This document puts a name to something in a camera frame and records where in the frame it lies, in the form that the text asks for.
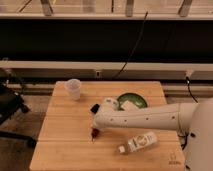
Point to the red chili pepper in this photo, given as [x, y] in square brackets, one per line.
[94, 134]

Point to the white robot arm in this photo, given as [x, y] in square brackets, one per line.
[194, 119]

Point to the black smartphone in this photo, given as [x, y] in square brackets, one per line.
[94, 109]

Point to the white sponge block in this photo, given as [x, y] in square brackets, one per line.
[127, 106]

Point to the green round plate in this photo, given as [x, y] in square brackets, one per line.
[136, 99]

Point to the clear plastic cup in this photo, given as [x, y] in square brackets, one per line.
[73, 87]

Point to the white plastic bottle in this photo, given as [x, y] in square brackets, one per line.
[137, 143]

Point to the black office chair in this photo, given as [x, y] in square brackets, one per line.
[10, 102]

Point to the white wall outlet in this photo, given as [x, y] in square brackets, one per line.
[98, 74]

